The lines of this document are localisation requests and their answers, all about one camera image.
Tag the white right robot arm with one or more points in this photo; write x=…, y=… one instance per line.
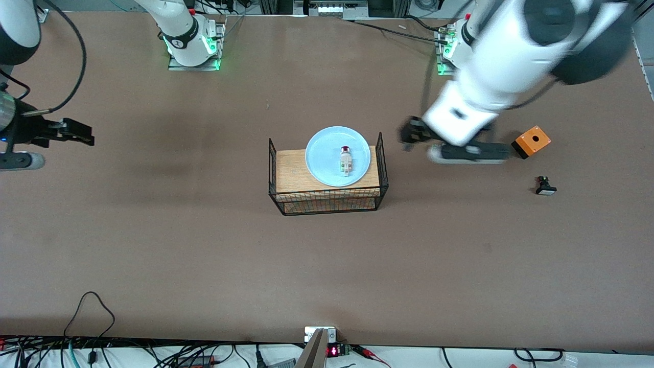
x=179, y=30

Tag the circuit board with red display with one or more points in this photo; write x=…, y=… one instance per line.
x=334, y=350

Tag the orange button enclosure box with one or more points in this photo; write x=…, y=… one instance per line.
x=533, y=138

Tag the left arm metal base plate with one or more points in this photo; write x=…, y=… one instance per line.
x=440, y=69

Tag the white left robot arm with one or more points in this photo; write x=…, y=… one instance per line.
x=516, y=46

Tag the black green push button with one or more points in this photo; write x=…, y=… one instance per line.
x=545, y=188

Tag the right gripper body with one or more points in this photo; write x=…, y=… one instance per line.
x=26, y=128

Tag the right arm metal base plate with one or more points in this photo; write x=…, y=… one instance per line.
x=220, y=46

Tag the red test clip leads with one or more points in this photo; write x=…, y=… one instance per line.
x=370, y=355

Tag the red push button switch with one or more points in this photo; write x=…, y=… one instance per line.
x=346, y=162

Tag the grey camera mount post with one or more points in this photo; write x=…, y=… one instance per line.
x=314, y=352

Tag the aluminium profile corner post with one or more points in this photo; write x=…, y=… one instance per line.
x=43, y=14

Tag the wooden shelf board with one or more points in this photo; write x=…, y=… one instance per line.
x=291, y=174

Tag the black power adapter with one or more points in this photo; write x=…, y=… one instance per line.
x=196, y=361

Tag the perforated metal edge rail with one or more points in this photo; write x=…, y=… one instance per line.
x=643, y=66

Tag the light blue round plate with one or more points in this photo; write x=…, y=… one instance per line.
x=327, y=163

